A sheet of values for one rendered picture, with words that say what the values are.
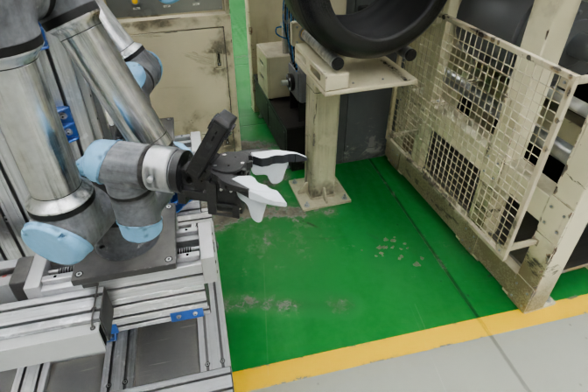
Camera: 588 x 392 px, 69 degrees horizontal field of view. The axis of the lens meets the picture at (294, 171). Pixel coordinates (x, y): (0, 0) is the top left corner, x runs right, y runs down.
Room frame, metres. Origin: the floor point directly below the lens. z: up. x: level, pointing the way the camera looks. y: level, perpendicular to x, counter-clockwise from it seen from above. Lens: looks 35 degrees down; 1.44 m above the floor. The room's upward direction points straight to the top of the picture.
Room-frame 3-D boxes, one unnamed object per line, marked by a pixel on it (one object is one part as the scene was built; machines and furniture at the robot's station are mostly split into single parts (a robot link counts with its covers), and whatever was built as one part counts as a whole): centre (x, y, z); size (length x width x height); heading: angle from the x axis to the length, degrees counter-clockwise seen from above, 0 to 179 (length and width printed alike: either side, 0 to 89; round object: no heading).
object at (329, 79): (1.57, -0.10, 0.84); 0.36 x 0.09 x 0.06; 17
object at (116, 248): (0.75, 0.40, 0.77); 0.15 x 0.15 x 0.10
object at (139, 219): (0.61, 0.28, 0.94); 0.11 x 0.08 x 0.11; 168
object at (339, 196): (1.85, -0.14, 0.02); 0.27 x 0.27 x 0.04; 17
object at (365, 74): (1.62, -0.23, 0.80); 0.37 x 0.36 x 0.02; 107
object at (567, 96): (1.49, -0.61, 0.65); 0.90 x 0.02 x 0.70; 17
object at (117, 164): (0.59, 0.28, 1.04); 0.11 x 0.08 x 0.09; 78
